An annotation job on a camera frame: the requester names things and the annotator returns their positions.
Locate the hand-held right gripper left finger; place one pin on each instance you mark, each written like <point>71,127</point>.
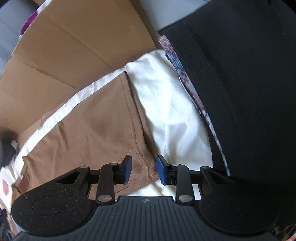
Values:
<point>128,169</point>

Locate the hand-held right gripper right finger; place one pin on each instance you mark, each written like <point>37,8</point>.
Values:
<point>161,170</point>

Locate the brown printed t-shirt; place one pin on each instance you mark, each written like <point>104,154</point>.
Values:
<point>92,129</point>

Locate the cream bear print blanket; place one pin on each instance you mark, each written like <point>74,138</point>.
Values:
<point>168,111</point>

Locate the black folded knit garment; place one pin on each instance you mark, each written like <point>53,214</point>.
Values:
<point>249,92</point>

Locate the dark navy cloth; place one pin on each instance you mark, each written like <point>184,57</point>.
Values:
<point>8,150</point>

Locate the brown cardboard sheet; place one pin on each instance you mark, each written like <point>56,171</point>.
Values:
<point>57,58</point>

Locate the brown patterned cloth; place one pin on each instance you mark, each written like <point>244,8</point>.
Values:
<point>285,234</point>

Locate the purple white packet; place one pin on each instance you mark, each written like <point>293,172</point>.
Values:
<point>30,20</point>

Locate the grey appliance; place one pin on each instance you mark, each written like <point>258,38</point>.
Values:
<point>9,34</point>

